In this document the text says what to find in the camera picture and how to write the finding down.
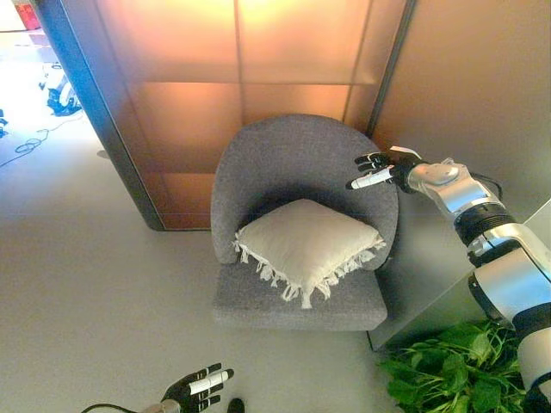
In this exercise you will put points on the red background object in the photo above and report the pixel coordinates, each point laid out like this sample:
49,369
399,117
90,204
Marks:
25,13

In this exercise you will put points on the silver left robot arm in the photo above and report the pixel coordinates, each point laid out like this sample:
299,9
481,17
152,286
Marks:
161,408

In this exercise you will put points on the grey fabric armchair sofa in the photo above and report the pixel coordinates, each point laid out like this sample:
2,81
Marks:
297,168

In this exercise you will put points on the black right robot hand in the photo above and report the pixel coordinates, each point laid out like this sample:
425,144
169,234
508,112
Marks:
398,167

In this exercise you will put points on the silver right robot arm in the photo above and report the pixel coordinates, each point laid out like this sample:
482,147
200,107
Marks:
495,241

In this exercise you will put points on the black robot foot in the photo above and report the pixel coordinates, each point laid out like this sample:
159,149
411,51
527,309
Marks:
236,406

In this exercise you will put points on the green leafy plant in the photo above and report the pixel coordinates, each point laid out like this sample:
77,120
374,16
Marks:
456,374

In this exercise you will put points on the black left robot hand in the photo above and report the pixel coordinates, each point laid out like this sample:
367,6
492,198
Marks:
189,389

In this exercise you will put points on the white and blue floor device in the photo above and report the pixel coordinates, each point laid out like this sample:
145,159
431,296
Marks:
62,99

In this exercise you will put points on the beige fringed pillow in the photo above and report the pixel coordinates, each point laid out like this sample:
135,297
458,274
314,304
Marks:
301,245

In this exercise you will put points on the amber partition with dark frame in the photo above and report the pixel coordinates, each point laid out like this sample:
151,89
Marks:
185,112

